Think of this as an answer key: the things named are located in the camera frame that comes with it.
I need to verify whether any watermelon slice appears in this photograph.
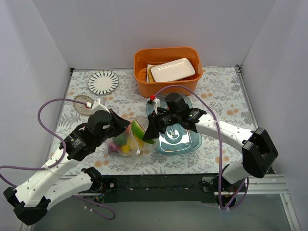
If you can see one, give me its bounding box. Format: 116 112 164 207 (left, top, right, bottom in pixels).
130 119 155 144

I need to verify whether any yellow mango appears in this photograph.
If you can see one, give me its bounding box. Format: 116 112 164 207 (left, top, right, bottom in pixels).
121 138 145 156

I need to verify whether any clear zip top bag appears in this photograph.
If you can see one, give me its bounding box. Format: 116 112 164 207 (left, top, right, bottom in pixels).
106 116 157 156

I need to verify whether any green pepper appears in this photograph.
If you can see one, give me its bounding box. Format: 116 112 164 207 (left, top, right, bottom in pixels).
112 133 128 146

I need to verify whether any purple sweet potato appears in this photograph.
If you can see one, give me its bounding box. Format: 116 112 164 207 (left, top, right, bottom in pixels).
108 142 121 153

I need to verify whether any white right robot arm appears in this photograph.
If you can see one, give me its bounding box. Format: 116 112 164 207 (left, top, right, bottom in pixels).
143 93 278 191

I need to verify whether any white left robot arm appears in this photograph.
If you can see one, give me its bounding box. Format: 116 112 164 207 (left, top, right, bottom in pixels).
3 109 130 225

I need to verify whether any brown speckled plate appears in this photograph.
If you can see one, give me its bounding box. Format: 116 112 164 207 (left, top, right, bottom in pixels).
74 94 94 116

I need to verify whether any clear blue glass tray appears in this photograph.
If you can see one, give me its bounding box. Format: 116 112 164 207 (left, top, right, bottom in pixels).
145 95 203 156

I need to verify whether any blue striped white plate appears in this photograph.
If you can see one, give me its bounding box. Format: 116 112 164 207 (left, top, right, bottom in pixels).
88 70 119 95

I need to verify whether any white rectangular tray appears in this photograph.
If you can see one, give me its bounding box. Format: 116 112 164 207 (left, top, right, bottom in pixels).
148 58 195 82

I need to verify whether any orange plastic basin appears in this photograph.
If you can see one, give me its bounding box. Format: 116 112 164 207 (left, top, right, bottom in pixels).
133 47 203 98

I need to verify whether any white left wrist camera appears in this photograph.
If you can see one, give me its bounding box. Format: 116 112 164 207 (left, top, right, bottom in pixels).
85 98 109 114

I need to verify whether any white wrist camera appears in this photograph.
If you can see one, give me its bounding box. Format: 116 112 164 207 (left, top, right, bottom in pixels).
85 98 109 114
148 95 160 115

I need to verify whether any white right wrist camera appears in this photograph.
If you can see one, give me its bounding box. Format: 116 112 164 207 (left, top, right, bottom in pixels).
148 95 160 115

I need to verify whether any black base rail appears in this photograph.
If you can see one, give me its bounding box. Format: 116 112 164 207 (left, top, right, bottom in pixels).
83 173 250 210

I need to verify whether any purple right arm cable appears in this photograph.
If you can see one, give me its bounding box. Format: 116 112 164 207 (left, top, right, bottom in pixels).
150 85 249 210

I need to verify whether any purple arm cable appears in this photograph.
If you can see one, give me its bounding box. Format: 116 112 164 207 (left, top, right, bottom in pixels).
150 85 249 210
0 98 116 220

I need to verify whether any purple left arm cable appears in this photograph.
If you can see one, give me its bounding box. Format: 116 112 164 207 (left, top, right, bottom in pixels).
0 98 116 220

